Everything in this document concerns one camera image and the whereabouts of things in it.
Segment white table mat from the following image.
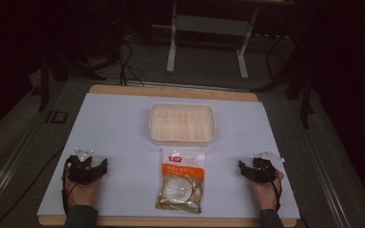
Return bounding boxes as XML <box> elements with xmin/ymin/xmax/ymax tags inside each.
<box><xmin>36</xmin><ymin>92</ymin><xmax>301</xmax><ymax>220</ymax></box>

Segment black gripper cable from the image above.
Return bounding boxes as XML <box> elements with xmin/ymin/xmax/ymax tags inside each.
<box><xmin>61</xmin><ymin>157</ymin><xmax>78</xmax><ymax>217</ymax></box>
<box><xmin>264</xmin><ymin>164</ymin><xmax>282</xmax><ymax>213</ymax></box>

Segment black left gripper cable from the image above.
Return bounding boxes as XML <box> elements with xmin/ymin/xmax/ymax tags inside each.
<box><xmin>61</xmin><ymin>157</ymin><xmax>78</xmax><ymax>217</ymax></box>

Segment grey metal floor rail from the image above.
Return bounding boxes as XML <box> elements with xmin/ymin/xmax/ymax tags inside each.
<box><xmin>293</xmin><ymin>104</ymin><xmax>354</xmax><ymax>228</ymax></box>
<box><xmin>0</xmin><ymin>120</ymin><xmax>50</xmax><ymax>219</ymax></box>

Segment orange and clear snack packet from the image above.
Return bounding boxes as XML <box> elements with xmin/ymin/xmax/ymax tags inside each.
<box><xmin>154</xmin><ymin>147</ymin><xmax>206</xmax><ymax>215</ymax></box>

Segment black floor bracket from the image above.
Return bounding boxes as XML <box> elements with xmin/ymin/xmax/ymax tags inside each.
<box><xmin>45</xmin><ymin>110</ymin><xmax>69</xmax><ymax>124</ymax></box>

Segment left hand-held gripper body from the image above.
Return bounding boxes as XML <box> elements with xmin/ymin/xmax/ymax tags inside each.
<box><xmin>65</xmin><ymin>146</ymin><xmax>95</xmax><ymax>186</ymax></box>

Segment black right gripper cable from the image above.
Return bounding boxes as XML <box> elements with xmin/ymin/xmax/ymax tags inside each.
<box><xmin>264</xmin><ymin>164</ymin><xmax>282</xmax><ymax>213</ymax></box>

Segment cream plastic tray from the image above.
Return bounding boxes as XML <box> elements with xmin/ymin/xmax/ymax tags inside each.
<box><xmin>148</xmin><ymin>101</ymin><xmax>218</xmax><ymax>147</ymax></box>

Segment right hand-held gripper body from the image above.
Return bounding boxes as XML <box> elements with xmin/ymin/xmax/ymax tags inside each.
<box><xmin>252</xmin><ymin>150</ymin><xmax>285</xmax><ymax>184</ymax></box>

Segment dark metal stand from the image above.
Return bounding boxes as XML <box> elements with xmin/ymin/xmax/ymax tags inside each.
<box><xmin>252</xmin><ymin>31</ymin><xmax>316</xmax><ymax>130</ymax></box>
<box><xmin>37</xmin><ymin>47</ymin><xmax>108</xmax><ymax>112</ymax></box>

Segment black floor cables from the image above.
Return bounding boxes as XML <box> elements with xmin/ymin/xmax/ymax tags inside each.
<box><xmin>117</xmin><ymin>40</ymin><xmax>146</xmax><ymax>87</ymax></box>

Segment white metal stand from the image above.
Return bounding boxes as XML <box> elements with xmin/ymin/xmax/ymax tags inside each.
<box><xmin>165</xmin><ymin>0</ymin><xmax>261</xmax><ymax>81</ymax></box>

